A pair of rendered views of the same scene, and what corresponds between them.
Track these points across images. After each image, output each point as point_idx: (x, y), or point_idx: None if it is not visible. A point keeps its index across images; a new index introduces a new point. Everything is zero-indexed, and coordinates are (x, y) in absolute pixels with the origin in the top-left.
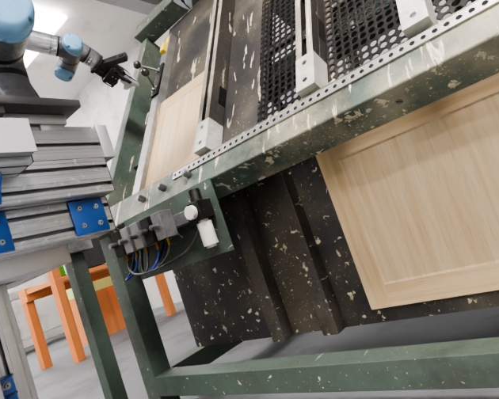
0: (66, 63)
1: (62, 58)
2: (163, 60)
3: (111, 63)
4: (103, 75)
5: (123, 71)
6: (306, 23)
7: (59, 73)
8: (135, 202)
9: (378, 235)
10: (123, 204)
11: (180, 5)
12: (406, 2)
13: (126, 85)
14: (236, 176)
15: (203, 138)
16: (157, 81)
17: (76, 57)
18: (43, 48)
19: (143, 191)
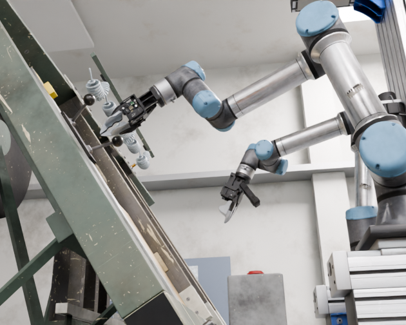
0: (218, 117)
1: (224, 113)
2: (59, 109)
3: (149, 113)
4: (145, 108)
5: (124, 115)
6: (193, 278)
7: (217, 109)
8: (197, 322)
9: None
10: (187, 311)
11: (229, 217)
12: (222, 318)
13: (118, 129)
14: None
15: (206, 307)
16: (83, 142)
17: (218, 127)
18: (251, 111)
19: (194, 314)
